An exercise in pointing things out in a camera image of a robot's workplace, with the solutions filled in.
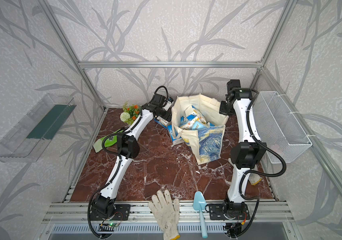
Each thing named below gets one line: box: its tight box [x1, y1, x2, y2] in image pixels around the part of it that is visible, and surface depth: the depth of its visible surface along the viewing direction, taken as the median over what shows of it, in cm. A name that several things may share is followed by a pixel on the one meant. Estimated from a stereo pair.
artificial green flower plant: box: [120, 100, 142, 125], surface depth 98 cm
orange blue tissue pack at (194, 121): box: [179, 105, 211, 130], surface depth 88 cm
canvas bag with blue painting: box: [171, 94, 229, 165], surface depth 86 cm
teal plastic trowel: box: [193, 191, 208, 239], surface depth 77 cm
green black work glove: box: [92, 127, 125, 153], surface depth 101 cm
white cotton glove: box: [148, 190, 181, 240], surface depth 74 cm
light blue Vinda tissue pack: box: [191, 120, 209, 130], surface depth 82 cm
